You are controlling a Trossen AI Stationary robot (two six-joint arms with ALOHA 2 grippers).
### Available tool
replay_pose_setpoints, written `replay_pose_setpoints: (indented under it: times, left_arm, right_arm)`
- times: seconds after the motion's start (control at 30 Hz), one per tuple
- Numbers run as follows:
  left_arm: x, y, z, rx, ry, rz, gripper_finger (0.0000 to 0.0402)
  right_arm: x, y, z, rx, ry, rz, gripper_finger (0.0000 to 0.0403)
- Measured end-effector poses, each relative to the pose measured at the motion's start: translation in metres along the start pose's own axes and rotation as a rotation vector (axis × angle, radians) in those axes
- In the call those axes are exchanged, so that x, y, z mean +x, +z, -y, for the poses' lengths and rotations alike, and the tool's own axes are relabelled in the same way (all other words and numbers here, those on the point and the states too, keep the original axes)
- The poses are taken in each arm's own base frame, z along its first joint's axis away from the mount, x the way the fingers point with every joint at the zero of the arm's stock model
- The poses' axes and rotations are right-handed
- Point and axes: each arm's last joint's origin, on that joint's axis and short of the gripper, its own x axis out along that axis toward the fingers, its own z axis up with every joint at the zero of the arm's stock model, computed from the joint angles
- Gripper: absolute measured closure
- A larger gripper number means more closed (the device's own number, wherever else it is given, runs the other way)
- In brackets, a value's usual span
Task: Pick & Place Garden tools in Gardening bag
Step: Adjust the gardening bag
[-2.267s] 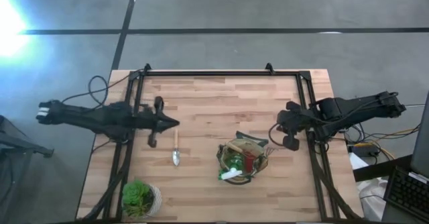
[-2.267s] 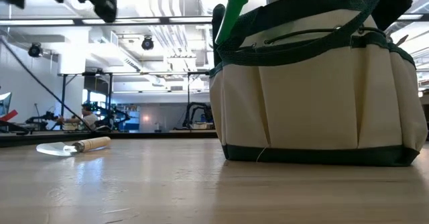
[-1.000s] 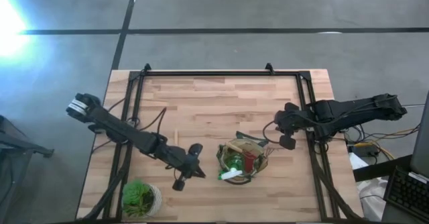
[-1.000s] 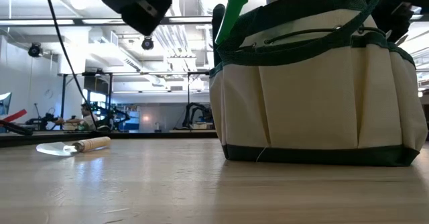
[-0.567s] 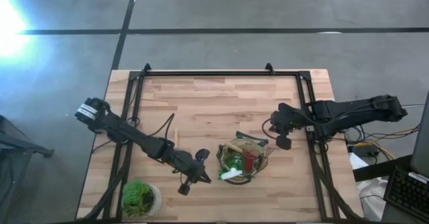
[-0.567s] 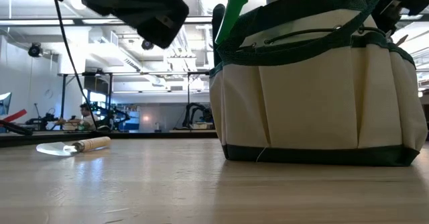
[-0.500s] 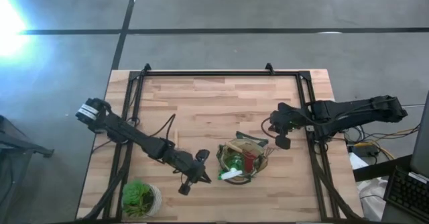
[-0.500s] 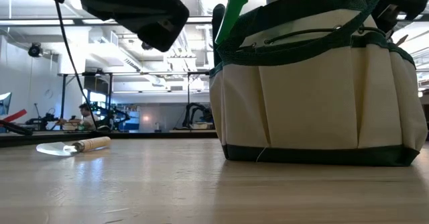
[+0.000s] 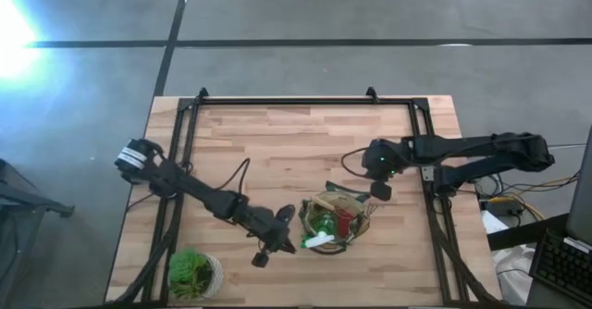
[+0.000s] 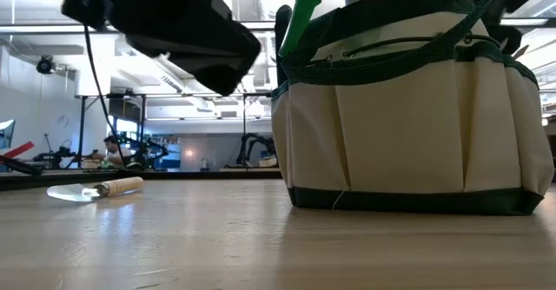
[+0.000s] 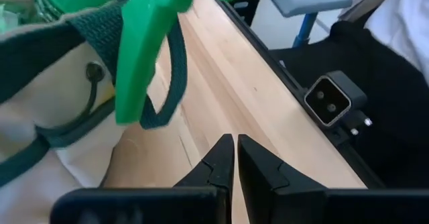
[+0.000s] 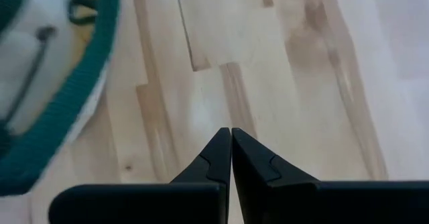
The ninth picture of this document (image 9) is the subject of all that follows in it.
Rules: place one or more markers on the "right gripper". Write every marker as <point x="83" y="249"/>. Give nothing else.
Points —
<point x="384" y="158"/>

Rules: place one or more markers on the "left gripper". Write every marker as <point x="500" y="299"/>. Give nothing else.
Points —
<point x="266" y="230"/>

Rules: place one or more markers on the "green spray bottle white nozzle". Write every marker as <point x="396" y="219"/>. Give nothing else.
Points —
<point x="326" y="223"/>

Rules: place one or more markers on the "beige green canvas gardening bag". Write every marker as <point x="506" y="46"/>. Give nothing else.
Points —
<point x="340" y="250"/>

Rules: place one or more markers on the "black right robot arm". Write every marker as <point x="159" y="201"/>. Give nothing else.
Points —
<point x="462" y="144"/>

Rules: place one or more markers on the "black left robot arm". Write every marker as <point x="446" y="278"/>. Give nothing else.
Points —
<point x="194" y="191"/>

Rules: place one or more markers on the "white plastic bag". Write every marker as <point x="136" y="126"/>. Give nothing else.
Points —
<point x="513" y="272"/>

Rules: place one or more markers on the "green succulent in white pot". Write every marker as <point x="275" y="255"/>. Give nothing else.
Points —
<point x="185" y="267"/>

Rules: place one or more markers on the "white paper sheet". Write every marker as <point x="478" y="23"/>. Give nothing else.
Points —
<point x="492" y="223"/>

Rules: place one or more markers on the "black desk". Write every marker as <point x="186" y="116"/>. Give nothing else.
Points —
<point x="522" y="232"/>

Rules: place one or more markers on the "black computer keyboard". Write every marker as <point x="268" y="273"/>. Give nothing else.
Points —
<point x="562" y="265"/>

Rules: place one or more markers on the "black metal stand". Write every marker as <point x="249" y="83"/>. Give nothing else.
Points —
<point x="28" y="198"/>

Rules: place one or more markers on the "grey metal mount plate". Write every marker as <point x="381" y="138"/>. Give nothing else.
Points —
<point x="428" y="173"/>

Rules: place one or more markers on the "black aluminium table frame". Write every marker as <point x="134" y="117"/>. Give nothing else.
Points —
<point x="300" y="101"/>

